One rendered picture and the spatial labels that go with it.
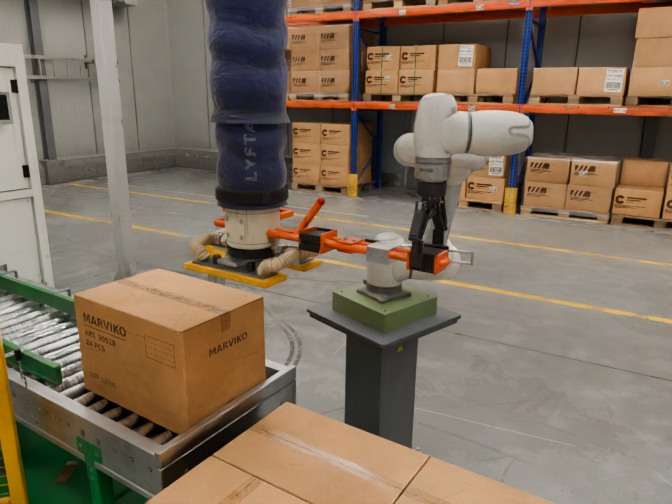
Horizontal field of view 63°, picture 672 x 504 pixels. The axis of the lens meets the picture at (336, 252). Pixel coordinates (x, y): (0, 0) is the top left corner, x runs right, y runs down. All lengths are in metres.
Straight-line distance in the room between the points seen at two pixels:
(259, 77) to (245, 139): 0.18
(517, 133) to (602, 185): 7.15
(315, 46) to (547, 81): 3.85
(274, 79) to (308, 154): 8.51
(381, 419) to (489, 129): 1.55
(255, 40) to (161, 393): 1.20
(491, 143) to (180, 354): 1.16
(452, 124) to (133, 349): 1.33
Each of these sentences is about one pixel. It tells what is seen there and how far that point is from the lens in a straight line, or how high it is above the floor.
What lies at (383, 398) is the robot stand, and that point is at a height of 0.40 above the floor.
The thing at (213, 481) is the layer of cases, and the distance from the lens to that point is 1.85.
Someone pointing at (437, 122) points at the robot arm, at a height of 1.62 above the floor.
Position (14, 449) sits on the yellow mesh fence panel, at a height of 0.37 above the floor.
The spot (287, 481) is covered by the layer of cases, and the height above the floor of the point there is 0.54.
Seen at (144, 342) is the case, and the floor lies 0.86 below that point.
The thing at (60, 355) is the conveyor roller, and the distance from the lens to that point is 2.82.
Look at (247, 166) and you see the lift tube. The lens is 1.63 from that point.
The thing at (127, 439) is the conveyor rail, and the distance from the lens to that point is 2.00.
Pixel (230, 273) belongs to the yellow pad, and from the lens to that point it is 1.68.
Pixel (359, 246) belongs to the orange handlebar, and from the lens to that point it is 1.52.
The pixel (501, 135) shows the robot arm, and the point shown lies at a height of 1.59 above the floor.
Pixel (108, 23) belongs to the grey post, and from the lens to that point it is 5.04.
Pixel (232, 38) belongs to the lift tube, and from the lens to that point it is 1.62.
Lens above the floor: 1.68
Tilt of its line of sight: 16 degrees down
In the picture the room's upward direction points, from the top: 1 degrees clockwise
